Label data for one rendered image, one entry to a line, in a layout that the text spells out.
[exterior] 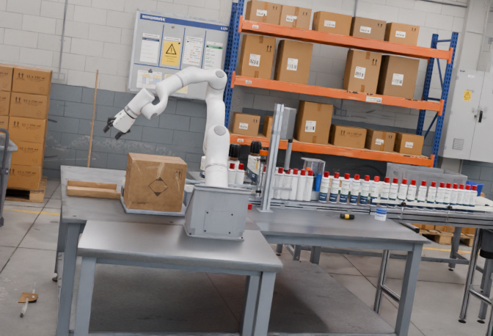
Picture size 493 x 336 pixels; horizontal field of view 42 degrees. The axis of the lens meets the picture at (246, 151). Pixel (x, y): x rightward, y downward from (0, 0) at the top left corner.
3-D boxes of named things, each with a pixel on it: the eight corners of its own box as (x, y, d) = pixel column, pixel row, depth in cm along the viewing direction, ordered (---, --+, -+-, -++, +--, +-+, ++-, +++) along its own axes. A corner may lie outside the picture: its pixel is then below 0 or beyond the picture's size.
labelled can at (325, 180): (323, 201, 429) (329, 171, 426) (327, 203, 424) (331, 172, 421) (317, 200, 427) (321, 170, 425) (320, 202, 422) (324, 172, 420)
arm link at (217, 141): (225, 177, 342) (224, 140, 355) (232, 159, 327) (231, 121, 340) (202, 175, 339) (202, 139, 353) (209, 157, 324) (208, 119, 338)
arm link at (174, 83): (189, 99, 364) (147, 124, 348) (172, 81, 368) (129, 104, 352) (192, 89, 356) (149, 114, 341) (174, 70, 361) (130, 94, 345)
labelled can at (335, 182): (334, 202, 431) (339, 172, 428) (337, 204, 426) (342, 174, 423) (327, 202, 429) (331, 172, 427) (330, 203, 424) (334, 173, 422)
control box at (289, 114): (292, 138, 408) (296, 108, 405) (285, 139, 392) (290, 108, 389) (276, 136, 411) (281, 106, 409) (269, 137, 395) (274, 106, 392)
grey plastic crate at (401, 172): (441, 191, 605) (444, 169, 602) (464, 201, 567) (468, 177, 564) (382, 185, 591) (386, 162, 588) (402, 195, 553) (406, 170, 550)
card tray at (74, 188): (116, 190, 399) (117, 183, 398) (119, 199, 374) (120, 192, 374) (66, 185, 390) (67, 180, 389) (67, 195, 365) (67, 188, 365)
